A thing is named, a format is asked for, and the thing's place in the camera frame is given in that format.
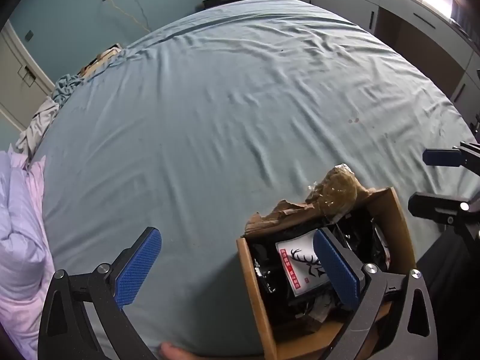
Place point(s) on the black device behind bed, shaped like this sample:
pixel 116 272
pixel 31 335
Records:
pixel 225 0

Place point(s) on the white cabinet unit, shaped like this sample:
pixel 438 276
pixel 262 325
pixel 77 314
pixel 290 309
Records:
pixel 393 11

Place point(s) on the clear bag of brown snacks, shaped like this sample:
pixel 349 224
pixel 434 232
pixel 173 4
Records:
pixel 335 189

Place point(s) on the brown cardboard box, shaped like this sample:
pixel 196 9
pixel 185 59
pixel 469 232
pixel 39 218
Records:
pixel 255 288

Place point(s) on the white door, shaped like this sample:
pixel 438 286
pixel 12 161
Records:
pixel 20 75

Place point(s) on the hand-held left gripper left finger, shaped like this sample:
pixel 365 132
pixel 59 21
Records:
pixel 139 266

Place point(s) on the small cardboard box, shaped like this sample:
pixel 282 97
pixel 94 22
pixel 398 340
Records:
pixel 100 60

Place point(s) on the crumpled blue cloth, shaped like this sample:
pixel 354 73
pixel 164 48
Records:
pixel 67 85

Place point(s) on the white deer print snack packet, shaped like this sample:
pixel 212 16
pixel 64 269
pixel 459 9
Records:
pixel 300 266

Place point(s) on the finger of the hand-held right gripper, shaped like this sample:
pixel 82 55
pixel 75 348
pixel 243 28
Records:
pixel 442 156
pixel 438 204

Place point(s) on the black snack packet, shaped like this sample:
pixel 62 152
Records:
pixel 264 266
pixel 375 234

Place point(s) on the lilac duvet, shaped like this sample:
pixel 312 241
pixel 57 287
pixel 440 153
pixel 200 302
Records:
pixel 20 232

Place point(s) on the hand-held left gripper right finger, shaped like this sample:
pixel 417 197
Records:
pixel 337 273

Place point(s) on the bed with grey-blue sheet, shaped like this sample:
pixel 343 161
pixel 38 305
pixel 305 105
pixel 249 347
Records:
pixel 210 120

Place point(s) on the person's dark pants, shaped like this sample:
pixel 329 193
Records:
pixel 453 288

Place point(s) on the crumpled grey snack packet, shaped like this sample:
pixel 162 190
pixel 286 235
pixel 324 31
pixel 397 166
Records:
pixel 309 309

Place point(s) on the wall switch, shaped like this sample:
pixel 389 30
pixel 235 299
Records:
pixel 28 36

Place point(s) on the crumpled grey cloth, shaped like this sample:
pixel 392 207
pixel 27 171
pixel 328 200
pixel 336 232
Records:
pixel 37 122

